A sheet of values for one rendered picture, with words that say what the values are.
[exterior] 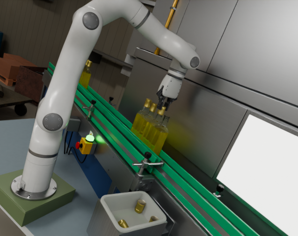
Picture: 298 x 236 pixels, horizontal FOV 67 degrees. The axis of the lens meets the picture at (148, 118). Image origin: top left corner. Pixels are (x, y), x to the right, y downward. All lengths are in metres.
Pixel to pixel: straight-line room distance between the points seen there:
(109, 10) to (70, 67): 0.26
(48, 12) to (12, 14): 1.37
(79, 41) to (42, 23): 5.30
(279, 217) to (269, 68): 0.56
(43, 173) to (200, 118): 0.74
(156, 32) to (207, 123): 0.47
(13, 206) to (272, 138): 1.04
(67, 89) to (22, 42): 5.78
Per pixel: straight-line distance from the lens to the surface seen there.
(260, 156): 0.97
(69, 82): 0.92
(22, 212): 1.07
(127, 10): 0.96
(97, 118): 1.37
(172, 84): 1.07
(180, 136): 1.18
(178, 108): 1.21
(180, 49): 0.97
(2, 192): 1.16
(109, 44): 4.67
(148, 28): 0.98
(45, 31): 6.06
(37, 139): 1.03
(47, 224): 1.13
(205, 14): 1.32
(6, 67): 5.37
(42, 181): 1.10
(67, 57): 0.92
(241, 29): 1.16
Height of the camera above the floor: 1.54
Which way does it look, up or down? 14 degrees down
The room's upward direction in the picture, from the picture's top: 22 degrees clockwise
